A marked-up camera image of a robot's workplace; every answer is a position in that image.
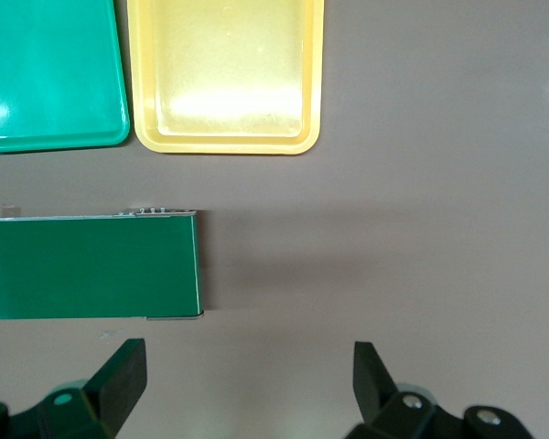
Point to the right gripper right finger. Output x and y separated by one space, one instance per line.
379 393

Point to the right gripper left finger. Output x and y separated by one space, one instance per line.
114 388

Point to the green belt conveyor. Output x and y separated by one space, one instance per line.
87 270

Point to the green plastic tray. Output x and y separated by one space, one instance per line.
50 68

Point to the yellow plastic tray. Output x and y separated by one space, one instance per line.
229 68

